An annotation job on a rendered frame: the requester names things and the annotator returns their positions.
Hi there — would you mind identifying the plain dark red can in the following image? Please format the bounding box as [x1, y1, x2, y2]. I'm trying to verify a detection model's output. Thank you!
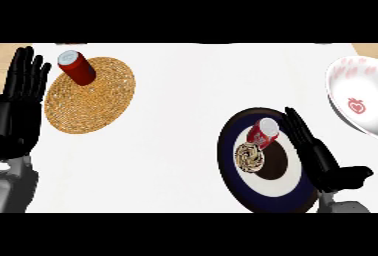
[56, 49, 97, 87]

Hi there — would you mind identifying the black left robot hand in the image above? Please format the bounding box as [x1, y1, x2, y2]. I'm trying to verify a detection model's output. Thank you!
[0, 46, 53, 161]

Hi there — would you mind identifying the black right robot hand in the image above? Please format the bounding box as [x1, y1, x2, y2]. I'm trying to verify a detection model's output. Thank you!
[279, 106, 375, 194]

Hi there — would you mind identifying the round woven wicker placemat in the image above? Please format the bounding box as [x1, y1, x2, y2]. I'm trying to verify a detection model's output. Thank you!
[43, 56, 137, 135]

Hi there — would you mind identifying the red can with white print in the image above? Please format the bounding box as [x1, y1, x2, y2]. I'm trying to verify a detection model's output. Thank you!
[245, 117, 280, 150]

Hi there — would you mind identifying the dark blue and white plate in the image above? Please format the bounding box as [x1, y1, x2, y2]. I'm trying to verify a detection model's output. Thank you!
[215, 107, 320, 214]

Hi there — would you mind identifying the cupcake with swirled frosting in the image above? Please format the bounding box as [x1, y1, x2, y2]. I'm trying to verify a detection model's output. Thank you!
[233, 142, 266, 174]

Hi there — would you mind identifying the white bowl with red strawberry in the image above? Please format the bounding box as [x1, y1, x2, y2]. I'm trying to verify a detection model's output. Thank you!
[325, 55, 378, 140]

